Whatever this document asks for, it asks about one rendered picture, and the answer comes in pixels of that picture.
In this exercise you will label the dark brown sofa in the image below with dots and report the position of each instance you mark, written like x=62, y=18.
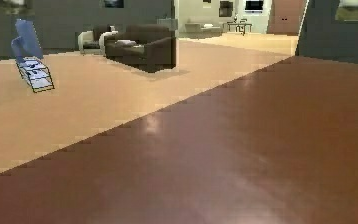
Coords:
x=153, y=46

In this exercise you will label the pale grey sofa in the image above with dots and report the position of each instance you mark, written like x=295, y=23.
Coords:
x=203, y=28

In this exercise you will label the white cushion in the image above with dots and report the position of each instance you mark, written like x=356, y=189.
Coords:
x=125, y=42

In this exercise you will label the white and brown armchair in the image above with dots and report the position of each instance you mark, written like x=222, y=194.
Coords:
x=90, y=39

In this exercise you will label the white framed television set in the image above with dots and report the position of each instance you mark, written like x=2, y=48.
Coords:
x=254, y=6

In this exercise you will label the window with green view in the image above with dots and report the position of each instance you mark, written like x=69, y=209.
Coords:
x=353, y=10

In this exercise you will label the black wall picture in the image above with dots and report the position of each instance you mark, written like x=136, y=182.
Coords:
x=225, y=8

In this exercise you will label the dark framed wall picture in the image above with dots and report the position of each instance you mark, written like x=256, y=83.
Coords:
x=113, y=3

